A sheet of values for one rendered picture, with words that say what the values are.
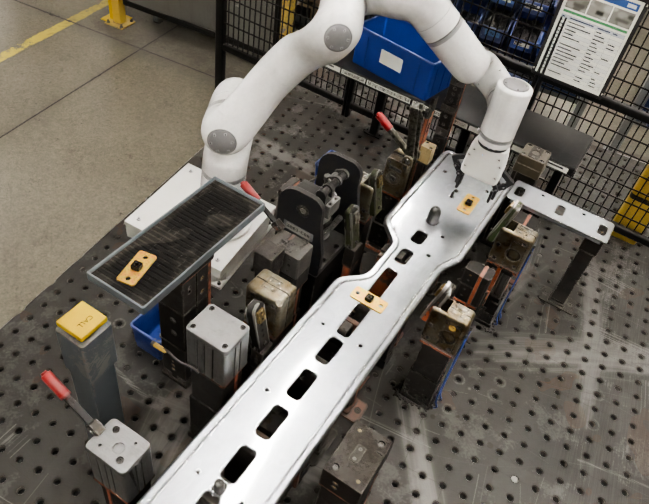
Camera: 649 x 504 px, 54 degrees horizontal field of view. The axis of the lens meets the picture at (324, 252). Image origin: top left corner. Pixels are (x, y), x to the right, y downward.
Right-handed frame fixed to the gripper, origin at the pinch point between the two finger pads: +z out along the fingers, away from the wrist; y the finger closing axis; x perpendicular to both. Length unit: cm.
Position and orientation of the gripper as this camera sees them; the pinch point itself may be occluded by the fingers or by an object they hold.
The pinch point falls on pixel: (474, 190)
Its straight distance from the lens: 172.1
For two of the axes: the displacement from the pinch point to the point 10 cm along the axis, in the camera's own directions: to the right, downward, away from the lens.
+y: 8.4, 4.6, -2.9
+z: -1.3, 6.9, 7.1
